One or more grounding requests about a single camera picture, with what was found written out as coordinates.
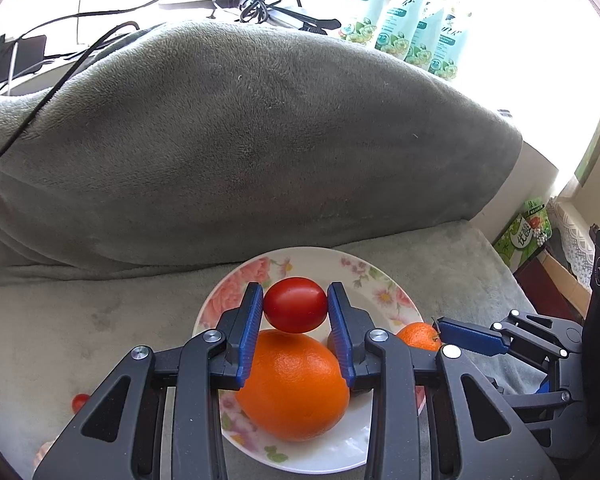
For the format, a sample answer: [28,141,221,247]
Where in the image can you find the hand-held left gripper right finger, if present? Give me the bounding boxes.
[326,281,561,480]

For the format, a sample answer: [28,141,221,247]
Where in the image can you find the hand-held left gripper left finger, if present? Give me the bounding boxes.
[32,281,265,480]

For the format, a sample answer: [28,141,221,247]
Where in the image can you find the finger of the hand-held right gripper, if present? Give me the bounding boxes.
[436,309,586,361]
[500,377,588,458]

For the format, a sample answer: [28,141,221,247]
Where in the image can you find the tangerine with stem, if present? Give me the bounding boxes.
[396,322,443,352]

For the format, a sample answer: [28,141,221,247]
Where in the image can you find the large red cherry tomato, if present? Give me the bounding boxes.
[263,276,328,334]

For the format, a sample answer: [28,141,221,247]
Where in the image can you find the large orange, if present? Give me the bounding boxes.
[235,329,352,443]

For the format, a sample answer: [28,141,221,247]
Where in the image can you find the floral white plate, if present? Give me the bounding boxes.
[192,246,428,475]

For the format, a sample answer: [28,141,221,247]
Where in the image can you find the brown cardboard box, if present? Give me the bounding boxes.
[512,250,593,331]

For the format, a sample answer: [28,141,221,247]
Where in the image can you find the dark grey fleece blanket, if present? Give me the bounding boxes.
[0,20,525,268]

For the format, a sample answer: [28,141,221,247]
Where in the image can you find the black power adapter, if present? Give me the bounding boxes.
[0,34,48,86]

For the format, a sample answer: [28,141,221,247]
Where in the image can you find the thin black cable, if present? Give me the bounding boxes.
[0,0,216,98]

